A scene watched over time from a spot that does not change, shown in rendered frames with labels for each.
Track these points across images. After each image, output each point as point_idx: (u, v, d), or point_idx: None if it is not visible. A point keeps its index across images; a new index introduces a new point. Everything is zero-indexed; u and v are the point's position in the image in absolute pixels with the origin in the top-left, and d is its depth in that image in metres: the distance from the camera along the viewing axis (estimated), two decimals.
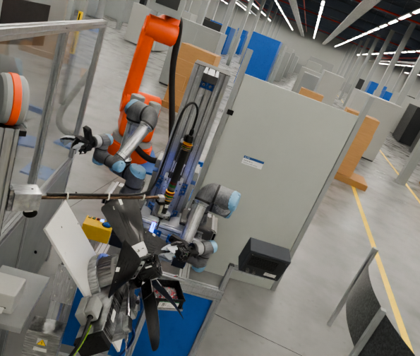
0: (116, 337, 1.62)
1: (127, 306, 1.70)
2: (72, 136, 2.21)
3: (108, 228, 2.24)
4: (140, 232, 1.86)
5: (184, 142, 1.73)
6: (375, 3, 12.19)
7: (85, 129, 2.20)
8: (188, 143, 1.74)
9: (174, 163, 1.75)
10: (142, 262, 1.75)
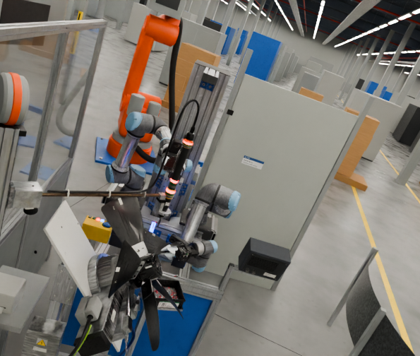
0: (116, 337, 1.62)
1: (127, 306, 1.70)
2: (166, 157, 1.88)
3: (108, 228, 2.24)
4: (140, 232, 1.86)
5: (185, 140, 1.73)
6: (375, 3, 12.19)
7: (178, 143, 1.89)
8: (189, 140, 1.73)
9: (175, 161, 1.74)
10: (142, 262, 1.75)
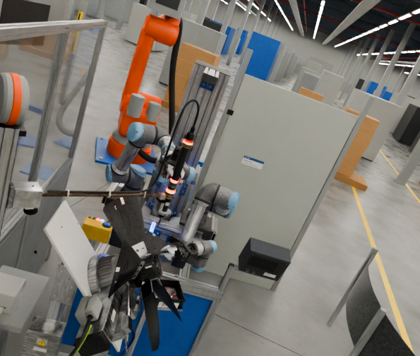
0: (116, 337, 1.62)
1: (127, 306, 1.70)
2: (170, 166, 1.79)
3: (108, 228, 2.24)
4: (157, 251, 2.00)
5: (185, 140, 1.73)
6: (375, 3, 12.19)
7: (181, 151, 1.81)
8: (189, 140, 1.73)
9: (176, 161, 1.74)
10: (145, 245, 1.86)
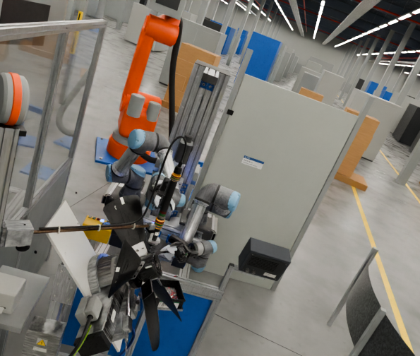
0: (116, 337, 1.62)
1: (127, 306, 1.70)
2: (157, 197, 1.85)
3: None
4: (157, 251, 2.00)
5: (173, 173, 1.78)
6: (375, 3, 12.19)
7: (169, 182, 1.87)
8: (177, 174, 1.79)
9: (164, 193, 1.80)
10: (145, 245, 1.86)
